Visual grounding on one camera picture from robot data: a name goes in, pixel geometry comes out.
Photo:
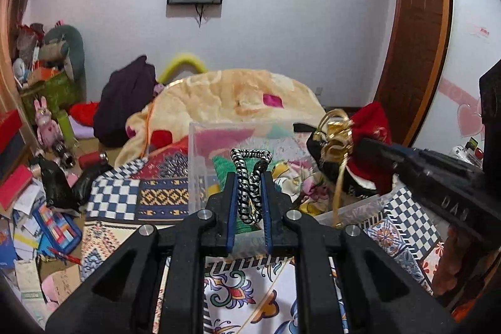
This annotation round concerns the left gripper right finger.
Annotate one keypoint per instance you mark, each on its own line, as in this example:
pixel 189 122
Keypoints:
pixel 279 239

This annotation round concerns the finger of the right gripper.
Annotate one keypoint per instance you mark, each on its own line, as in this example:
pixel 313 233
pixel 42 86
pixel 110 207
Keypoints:
pixel 381 148

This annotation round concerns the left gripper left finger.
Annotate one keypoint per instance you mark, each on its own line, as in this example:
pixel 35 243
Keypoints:
pixel 219 238

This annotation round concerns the black white fabric item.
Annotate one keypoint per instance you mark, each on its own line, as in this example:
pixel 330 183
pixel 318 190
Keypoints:
pixel 329 164

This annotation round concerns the red velvet drawstring pouch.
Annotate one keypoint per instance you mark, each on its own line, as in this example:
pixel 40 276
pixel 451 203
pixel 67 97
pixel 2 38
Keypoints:
pixel 346 150

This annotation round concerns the clear plastic storage bin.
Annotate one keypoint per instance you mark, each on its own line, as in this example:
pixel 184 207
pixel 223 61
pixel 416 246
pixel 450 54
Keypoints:
pixel 252 148

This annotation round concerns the patterned patchwork bedsheet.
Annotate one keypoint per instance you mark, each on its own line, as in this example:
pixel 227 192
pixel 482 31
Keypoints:
pixel 250 292

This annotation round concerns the brown wooden door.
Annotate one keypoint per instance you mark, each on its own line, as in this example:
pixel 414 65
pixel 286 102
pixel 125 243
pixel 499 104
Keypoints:
pixel 411 65

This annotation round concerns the beige fleece blanket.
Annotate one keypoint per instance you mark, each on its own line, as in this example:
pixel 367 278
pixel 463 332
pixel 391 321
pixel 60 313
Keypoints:
pixel 223 96

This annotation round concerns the dark purple clothing pile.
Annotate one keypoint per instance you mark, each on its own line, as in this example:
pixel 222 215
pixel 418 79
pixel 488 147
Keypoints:
pixel 128 91

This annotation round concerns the blue pencil case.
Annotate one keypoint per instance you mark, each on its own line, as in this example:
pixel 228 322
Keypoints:
pixel 58 228

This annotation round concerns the pink bunny plush toy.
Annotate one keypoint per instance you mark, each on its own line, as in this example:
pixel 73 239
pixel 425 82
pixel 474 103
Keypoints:
pixel 48 130

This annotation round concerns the green storage box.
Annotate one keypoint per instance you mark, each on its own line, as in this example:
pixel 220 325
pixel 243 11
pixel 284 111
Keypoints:
pixel 60 92

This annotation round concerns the red gift box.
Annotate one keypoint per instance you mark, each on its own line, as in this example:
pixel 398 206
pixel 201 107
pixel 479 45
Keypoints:
pixel 10 124

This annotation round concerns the grey green plush toy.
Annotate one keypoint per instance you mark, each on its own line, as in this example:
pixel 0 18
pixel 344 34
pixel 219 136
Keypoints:
pixel 63 45

